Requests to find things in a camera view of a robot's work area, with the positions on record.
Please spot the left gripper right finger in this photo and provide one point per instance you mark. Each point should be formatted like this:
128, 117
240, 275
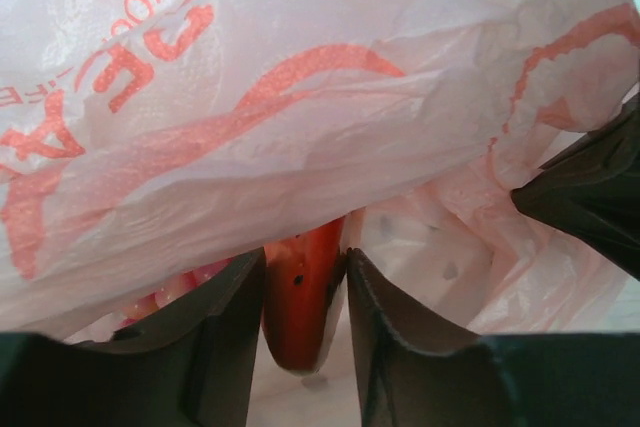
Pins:
416, 368

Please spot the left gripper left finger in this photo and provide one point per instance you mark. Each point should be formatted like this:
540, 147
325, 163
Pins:
189, 364

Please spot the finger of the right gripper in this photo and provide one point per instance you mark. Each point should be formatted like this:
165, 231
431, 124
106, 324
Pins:
591, 190

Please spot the watermelon slice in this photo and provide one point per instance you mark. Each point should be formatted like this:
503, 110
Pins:
303, 296

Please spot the pink plastic bag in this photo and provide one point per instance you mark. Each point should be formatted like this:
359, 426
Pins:
141, 139

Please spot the red grape bunch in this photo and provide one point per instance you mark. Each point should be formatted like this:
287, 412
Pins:
172, 289

